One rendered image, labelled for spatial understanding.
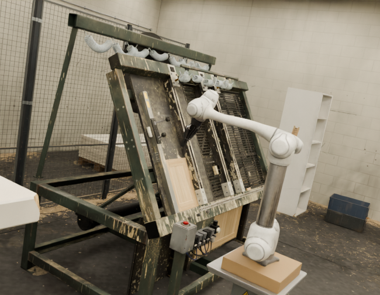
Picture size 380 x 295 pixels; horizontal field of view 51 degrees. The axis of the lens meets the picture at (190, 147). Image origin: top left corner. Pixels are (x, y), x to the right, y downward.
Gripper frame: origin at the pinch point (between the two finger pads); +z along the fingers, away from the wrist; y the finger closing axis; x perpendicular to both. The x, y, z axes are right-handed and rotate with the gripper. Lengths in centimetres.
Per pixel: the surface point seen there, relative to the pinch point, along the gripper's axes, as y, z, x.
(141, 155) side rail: 16.4, 23.4, -14.2
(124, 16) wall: -351, 124, -575
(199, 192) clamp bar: -44, 49, 6
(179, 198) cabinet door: -21, 49, 7
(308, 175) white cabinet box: -456, 137, -69
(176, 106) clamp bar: -39, 7, -55
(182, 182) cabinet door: -29, 44, -3
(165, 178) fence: -7.0, 37.6, -3.7
